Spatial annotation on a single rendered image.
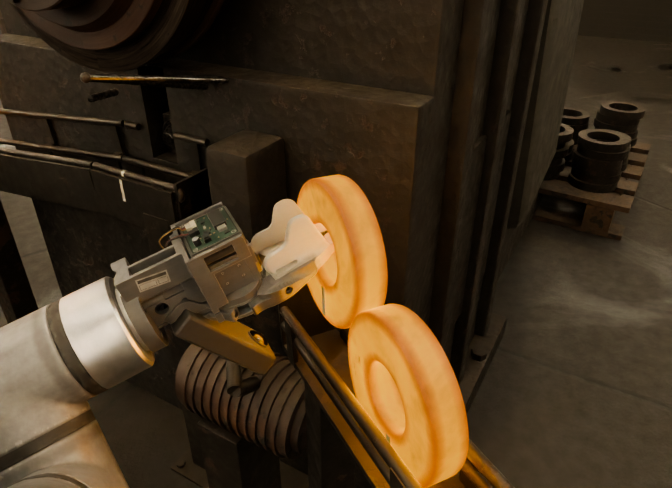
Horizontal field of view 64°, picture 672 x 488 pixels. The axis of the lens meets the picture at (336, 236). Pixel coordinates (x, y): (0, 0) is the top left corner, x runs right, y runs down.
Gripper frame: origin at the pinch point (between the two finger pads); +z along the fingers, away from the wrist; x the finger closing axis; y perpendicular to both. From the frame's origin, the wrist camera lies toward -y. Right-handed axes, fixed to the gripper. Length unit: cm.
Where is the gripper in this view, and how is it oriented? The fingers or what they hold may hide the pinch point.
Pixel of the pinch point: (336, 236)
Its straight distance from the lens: 54.3
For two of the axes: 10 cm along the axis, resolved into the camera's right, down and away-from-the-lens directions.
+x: -4.2, -4.6, 7.8
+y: -2.5, -7.7, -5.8
